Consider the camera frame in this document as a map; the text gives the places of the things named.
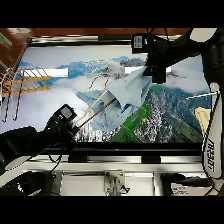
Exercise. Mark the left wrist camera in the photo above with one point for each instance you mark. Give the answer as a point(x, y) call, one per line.
point(66, 113)

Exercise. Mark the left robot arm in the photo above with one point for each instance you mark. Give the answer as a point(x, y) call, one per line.
point(23, 141)

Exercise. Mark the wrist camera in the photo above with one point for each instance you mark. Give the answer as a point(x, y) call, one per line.
point(66, 113)
point(138, 42)

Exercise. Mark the silver frame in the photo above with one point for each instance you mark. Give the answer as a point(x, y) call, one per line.
point(100, 166)

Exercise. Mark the brown clothes hanger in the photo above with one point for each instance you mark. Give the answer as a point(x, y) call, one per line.
point(6, 103)
point(98, 112)
point(18, 100)

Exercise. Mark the pale blue shirt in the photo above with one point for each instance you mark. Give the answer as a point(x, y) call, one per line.
point(128, 90)

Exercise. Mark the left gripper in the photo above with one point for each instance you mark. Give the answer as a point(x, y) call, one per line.
point(63, 133)

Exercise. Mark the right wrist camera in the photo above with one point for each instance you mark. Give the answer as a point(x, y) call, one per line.
point(138, 42)

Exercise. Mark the pale yellow garment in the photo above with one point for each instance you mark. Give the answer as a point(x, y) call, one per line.
point(203, 118)

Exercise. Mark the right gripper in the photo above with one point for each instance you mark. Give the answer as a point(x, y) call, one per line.
point(158, 66)

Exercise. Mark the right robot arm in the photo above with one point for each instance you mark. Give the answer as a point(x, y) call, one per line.
point(213, 66)

